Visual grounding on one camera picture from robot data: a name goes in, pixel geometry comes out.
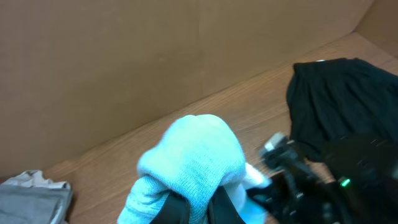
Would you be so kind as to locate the light blue t-shirt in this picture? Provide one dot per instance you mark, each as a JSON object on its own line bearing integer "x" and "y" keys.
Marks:
{"x": 196, "y": 155}

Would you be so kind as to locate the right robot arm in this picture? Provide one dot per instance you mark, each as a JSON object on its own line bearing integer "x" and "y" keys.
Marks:
{"x": 364, "y": 189}

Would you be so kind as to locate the black t-shirt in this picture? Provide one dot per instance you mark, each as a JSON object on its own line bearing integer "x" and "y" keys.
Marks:
{"x": 335, "y": 98}

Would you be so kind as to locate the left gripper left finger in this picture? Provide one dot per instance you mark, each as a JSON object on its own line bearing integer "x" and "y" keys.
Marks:
{"x": 175, "y": 210}

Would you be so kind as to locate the folded grey garment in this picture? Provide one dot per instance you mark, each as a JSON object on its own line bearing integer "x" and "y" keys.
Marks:
{"x": 34, "y": 205}

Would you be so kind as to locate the folded beige garment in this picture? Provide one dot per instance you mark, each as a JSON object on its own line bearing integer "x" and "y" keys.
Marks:
{"x": 35, "y": 179}

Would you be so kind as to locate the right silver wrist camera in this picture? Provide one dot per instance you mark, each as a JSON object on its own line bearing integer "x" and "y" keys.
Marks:
{"x": 274, "y": 141}

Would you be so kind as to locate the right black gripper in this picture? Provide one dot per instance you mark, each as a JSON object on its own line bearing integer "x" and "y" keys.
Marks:
{"x": 295, "y": 195}

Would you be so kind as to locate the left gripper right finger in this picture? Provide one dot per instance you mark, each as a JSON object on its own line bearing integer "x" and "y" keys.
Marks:
{"x": 221, "y": 209}

